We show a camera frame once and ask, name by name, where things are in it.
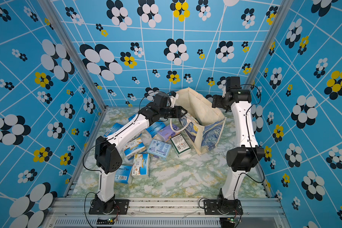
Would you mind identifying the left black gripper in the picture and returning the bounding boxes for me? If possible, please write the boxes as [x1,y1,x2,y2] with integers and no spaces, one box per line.
[159,105,188,119]

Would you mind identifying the cream canvas tote bag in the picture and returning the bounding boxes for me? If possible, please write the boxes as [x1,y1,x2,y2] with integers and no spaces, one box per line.
[175,87,226,155]

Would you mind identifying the orange white tissue pack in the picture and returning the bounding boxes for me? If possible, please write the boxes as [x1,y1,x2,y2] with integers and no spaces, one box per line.
[131,154,150,178]
[123,137,146,161]

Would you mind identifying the orange white tissue pack front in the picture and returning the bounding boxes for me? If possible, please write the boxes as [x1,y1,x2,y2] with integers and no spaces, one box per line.
[131,154,150,178]

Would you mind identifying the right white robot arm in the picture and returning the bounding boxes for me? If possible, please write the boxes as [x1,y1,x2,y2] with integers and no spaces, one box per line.
[212,77,264,215]

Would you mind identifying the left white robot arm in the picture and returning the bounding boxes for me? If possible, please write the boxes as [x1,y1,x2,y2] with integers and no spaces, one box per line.
[88,91,187,215]

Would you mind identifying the purple tissue pack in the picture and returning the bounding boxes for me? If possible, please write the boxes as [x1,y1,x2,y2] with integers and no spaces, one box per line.
[157,125,180,143]

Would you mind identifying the light blue tissue pack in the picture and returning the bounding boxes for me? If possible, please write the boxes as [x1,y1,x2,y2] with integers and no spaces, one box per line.
[147,139,172,161]

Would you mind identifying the blue tissue pack back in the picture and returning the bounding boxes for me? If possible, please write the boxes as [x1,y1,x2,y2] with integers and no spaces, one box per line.
[128,113,137,122]

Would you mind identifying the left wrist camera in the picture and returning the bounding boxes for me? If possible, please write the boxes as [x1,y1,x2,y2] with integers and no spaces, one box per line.
[169,94,179,107]

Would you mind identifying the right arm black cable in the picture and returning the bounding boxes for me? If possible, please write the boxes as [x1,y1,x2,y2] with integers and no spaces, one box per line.
[233,84,266,200]

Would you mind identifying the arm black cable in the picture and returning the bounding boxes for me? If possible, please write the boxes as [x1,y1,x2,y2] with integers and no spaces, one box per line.
[82,142,103,228]
[233,84,266,200]

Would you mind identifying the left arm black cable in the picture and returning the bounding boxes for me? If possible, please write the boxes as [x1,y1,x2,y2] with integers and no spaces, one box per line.
[82,142,103,228]

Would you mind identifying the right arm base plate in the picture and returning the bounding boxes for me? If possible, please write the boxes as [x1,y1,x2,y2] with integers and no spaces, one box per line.
[202,199,243,216]

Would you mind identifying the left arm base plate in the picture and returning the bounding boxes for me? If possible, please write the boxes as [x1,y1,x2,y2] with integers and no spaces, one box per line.
[88,199,130,215]

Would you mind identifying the aluminium front rail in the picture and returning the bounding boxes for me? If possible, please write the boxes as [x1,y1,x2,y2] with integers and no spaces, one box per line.
[43,198,290,228]

